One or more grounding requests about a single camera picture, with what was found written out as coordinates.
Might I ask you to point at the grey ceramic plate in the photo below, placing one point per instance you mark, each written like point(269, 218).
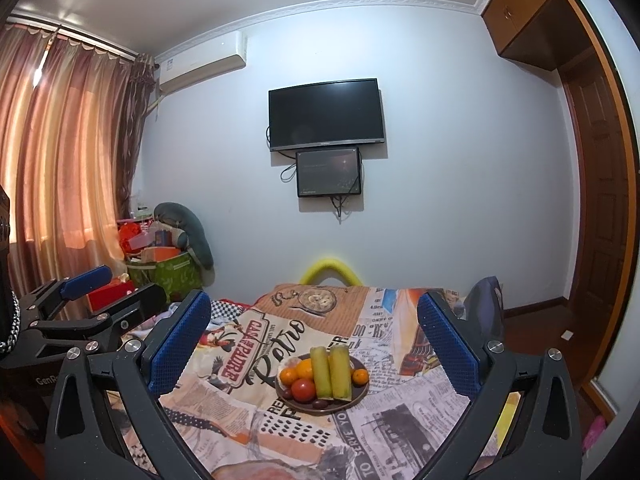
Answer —
point(358, 393)

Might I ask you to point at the green storage box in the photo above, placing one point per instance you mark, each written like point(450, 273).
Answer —
point(177, 276)

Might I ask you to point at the orange striped curtain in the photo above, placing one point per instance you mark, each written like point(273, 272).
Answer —
point(71, 129)

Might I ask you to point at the large black wall television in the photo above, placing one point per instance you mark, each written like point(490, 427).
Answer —
point(327, 113)

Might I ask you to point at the retro printed tablecloth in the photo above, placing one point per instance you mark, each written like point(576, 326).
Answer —
point(227, 409)

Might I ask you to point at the brown wooden door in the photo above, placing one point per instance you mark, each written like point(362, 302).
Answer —
point(606, 209)

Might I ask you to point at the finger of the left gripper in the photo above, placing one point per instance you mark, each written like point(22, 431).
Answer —
point(107, 327)
point(48, 299)

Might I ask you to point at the brown overhead cabinet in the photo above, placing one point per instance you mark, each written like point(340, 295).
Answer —
point(545, 34)

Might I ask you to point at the large orange left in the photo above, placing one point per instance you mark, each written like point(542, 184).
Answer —
point(304, 369)

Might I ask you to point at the yellow foam chair back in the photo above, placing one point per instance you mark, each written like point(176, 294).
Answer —
point(330, 268)

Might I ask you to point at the red gift box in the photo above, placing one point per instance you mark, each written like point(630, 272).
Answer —
point(104, 296)

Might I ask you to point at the red tomato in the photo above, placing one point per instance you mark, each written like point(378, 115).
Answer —
point(303, 390)

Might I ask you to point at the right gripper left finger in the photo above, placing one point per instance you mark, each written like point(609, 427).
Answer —
point(82, 440)

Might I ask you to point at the dark blue bag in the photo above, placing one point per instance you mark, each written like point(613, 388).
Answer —
point(483, 308)

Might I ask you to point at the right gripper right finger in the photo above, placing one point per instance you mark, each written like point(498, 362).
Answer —
point(543, 441)

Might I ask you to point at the small tangerine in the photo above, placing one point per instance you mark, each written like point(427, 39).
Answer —
point(288, 376)
point(360, 377)

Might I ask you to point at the white air conditioner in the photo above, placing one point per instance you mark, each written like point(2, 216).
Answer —
point(196, 62)

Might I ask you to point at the small black wall monitor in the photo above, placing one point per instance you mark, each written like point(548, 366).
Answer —
point(328, 172)

